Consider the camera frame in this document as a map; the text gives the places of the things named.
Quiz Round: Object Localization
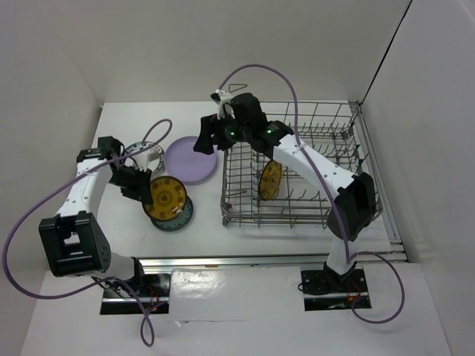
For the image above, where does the silver aluminium rail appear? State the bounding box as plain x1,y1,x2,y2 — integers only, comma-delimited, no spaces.
140,254,327,271

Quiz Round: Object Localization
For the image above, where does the grey wire dish rack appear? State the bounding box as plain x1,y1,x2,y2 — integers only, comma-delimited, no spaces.
220,100,373,228

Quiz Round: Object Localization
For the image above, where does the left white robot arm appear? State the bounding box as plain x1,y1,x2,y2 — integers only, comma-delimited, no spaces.
39,136,154,296

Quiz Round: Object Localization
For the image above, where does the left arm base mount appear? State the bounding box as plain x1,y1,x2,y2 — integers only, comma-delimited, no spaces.
99,271,171,315

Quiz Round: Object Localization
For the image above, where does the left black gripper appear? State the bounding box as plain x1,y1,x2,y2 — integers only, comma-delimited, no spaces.
108,165,153,205

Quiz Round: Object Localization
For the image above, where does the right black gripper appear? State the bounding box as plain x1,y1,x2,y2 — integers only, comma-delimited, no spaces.
193,109,252,154

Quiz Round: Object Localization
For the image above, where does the white plate floral rim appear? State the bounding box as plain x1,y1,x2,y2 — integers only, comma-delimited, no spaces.
124,141,165,176

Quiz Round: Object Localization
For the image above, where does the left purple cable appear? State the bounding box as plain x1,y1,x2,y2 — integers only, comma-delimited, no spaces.
1,119,173,347

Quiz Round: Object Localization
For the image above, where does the yellow patterned plate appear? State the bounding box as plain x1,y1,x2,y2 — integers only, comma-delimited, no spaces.
258,160,283,200
142,176,188,222

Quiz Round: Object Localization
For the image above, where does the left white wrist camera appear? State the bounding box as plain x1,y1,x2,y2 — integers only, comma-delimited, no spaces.
144,146,161,162

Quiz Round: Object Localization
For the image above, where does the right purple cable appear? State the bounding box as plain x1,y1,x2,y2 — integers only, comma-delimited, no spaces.
220,65,405,325

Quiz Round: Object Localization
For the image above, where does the purple cable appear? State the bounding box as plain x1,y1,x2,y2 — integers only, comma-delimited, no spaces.
1,119,173,347
220,65,405,325

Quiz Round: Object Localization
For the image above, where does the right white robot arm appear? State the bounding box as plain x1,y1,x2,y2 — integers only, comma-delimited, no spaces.
194,90,377,291

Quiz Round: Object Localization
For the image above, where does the blue patterned plate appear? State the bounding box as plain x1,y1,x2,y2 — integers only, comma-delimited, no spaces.
151,197,194,232

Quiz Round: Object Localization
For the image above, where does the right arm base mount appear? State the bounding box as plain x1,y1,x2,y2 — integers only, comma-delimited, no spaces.
297,268,372,312

